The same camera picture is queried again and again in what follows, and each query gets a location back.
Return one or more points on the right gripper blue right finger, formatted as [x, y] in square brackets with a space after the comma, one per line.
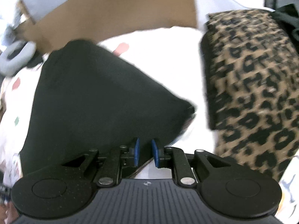
[176, 160]

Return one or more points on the grey neck pillow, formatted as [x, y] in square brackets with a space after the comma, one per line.
[16, 56]

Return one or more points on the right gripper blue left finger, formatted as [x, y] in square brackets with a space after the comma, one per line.
[118, 158]

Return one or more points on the black garment pile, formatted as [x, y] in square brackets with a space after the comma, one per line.
[287, 17]

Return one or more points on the cream bear print quilt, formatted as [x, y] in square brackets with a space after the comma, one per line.
[168, 55]

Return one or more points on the black bear pattern garment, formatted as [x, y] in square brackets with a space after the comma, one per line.
[88, 98]

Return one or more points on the leopard print garment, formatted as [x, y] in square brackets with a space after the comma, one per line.
[251, 71]

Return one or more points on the black cloth under neck pillow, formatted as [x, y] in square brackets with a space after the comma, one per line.
[35, 60]

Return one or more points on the brown cardboard box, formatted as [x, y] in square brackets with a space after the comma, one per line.
[98, 20]

